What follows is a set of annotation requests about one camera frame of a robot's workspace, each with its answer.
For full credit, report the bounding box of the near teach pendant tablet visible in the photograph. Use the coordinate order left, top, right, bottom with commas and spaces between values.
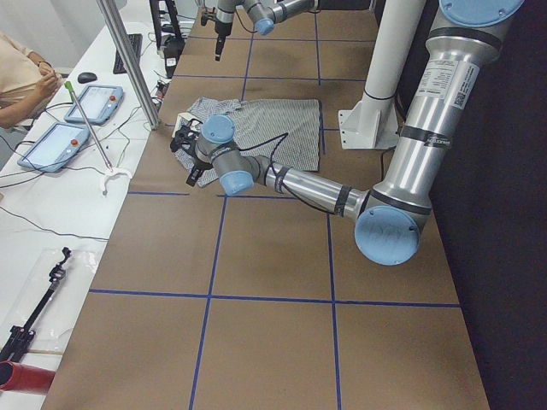
17, 122, 90, 173

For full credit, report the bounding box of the silver reacher grabber tool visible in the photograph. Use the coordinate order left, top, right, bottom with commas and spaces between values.
64, 81, 132, 196

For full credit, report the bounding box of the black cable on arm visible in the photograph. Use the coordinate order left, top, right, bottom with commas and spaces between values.
233, 132, 343, 214

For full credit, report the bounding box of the navy white striped polo shirt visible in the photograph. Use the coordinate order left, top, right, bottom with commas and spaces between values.
172, 97, 320, 196

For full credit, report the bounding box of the black computer mouse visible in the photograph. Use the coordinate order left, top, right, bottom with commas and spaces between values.
77, 72, 97, 84

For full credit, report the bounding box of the brown paper table cover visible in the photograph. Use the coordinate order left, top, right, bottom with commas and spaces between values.
44, 11, 488, 409

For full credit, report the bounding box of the far teach pendant tablet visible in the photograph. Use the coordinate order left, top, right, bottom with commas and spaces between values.
78, 85, 124, 126

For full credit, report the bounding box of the red cylinder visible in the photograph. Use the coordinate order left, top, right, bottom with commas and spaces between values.
1, 361, 56, 395

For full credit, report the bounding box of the aluminium frame post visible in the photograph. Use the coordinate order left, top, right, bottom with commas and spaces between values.
97, 0, 160, 130

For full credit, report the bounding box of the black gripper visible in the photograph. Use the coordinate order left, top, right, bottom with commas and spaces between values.
170, 120, 204, 186
215, 20, 232, 61

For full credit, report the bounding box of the teach pendant tablet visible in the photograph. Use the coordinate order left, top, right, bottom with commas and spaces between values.
78, 85, 124, 126
17, 122, 90, 173

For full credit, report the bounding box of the black reacher gripper tool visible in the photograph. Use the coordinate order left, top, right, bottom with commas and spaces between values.
1, 247, 72, 362

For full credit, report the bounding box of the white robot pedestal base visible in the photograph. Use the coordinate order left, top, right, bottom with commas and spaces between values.
338, 0, 426, 149

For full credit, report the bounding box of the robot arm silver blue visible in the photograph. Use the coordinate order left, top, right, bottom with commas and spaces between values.
170, 1, 525, 266
215, 0, 320, 62

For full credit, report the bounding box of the black keyboard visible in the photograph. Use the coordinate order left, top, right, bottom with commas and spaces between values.
113, 33, 144, 74

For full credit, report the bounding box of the black box with white label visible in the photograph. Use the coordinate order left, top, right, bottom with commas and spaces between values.
158, 35, 185, 79

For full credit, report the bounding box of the person in beige shirt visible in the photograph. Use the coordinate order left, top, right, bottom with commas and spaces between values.
1, 32, 63, 129

